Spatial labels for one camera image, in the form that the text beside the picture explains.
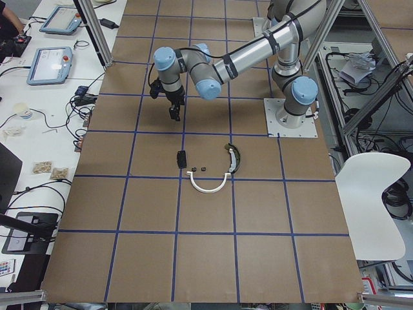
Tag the black power adapter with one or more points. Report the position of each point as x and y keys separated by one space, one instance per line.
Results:
x=108 y=23

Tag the aluminium frame post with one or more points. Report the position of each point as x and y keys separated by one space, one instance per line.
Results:
x=93 y=27

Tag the near blue teach pendant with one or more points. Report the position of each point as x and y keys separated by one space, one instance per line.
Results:
x=50 y=66

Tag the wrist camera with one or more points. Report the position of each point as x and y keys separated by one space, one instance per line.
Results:
x=155 y=88

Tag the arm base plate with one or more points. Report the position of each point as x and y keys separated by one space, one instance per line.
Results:
x=280 y=124
x=261 y=26

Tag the white paper cup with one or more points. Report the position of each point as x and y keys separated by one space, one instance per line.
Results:
x=23 y=111

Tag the far blue teach pendant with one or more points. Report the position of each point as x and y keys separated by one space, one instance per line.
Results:
x=64 y=20

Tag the bag of small parts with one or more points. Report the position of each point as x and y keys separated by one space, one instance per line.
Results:
x=42 y=167

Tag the black flat metal plate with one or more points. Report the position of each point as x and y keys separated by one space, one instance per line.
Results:
x=181 y=159

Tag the white chair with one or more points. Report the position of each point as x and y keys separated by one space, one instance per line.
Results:
x=361 y=183

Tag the white curved plastic bracket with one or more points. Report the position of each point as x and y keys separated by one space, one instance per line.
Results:
x=208 y=186

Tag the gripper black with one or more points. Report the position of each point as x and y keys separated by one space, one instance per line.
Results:
x=174 y=97

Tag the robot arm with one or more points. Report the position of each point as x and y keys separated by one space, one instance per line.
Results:
x=291 y=23

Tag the dark green brake shoe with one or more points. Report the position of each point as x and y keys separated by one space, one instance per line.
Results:
x=235 y=158

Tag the blue teach pendant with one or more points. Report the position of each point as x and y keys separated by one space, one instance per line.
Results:
x=64 y=20
x=50 y=66

